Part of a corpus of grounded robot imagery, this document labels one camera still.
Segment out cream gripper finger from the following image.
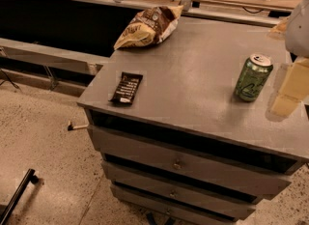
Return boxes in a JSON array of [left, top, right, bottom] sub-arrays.
[[270, 58, 309, 117]]

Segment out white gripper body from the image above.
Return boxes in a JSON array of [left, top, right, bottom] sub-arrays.
[[285, 0, 309, 58]]

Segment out green soda can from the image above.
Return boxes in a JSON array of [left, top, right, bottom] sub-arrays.
[[235, 53, 273, 102]]

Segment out black rxbar chocolate wrapper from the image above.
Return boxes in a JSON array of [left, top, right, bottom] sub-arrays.
[[110, 72, 143, 105]]

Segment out top grey drawer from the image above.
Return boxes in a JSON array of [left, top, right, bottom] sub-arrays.
[[88, 126, 290, 203]]

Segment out grey drawer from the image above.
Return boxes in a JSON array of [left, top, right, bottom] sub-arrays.
[[88, 126, 290, 203], [111, 184, 236, 225], [102, 161, 255, 221]]

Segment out grey drawer cabinet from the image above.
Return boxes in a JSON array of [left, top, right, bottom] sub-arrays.
[[76, 15, 309, 225]]

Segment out brown yellow chip bag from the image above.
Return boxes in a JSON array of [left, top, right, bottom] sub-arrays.
[[114, 6, 183, 49]]

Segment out middle grey drawer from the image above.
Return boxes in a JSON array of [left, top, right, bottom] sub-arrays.
[[102, 161, 255, 221]]

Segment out bottom grey drawer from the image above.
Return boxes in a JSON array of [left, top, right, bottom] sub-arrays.
[[111, 184, 236, 225]]

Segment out black metal bar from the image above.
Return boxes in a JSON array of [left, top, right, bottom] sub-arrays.
[[0, 169, 39, 225]]

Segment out grey metal rail frame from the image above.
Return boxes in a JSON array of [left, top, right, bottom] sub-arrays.
[[0, 38, 108, 75]]

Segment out side drawer handle peg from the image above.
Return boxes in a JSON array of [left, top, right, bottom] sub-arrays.
[[67, 121, 88, 131]]

